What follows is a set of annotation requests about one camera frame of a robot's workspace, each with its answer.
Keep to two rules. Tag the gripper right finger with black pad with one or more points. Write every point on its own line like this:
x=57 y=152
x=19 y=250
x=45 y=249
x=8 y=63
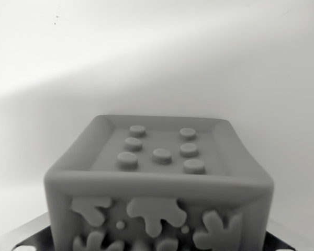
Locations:
x=290 y=239

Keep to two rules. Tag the grey embossed cube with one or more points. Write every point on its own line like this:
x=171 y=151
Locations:
x=159 y=183

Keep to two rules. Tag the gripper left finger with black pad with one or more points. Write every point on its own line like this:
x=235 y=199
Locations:
x=28 y=236

